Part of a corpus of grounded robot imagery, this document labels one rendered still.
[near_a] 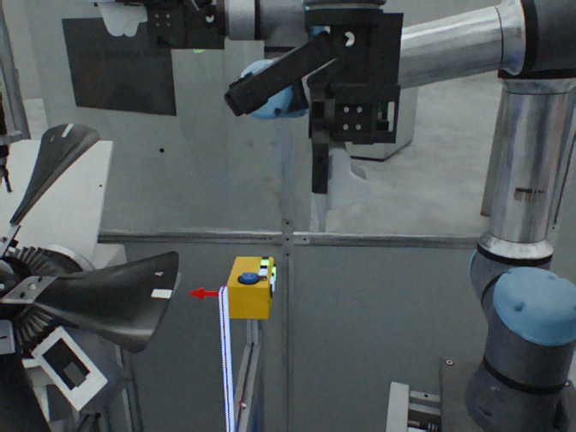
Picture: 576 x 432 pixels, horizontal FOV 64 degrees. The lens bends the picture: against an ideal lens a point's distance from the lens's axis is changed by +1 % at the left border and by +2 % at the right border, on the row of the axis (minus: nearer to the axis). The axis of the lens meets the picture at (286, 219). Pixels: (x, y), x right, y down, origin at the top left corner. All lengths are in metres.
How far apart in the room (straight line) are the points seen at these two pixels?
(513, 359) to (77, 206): 0.98
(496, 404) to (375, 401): 1.16
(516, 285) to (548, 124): 0.24
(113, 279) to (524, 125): 0.73
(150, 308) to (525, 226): 0.63
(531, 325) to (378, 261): 0.92
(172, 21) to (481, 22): 0.42
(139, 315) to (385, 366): 1.19
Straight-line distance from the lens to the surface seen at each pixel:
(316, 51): 0.44
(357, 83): 0.45
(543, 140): 0.80
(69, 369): 1.00
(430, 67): 0.62
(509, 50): 0.64
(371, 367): 1.84
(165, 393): 2.00
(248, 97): 0.45
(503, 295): 0.75
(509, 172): 0.81
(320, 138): 0.42
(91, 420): 1.56
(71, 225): 1.22
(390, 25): 0.45
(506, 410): 0.81
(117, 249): 1.60
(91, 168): 1.26
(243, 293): 1.09
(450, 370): 0.94
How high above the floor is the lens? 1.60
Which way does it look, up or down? 21 degrees down
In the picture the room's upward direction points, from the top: straight up
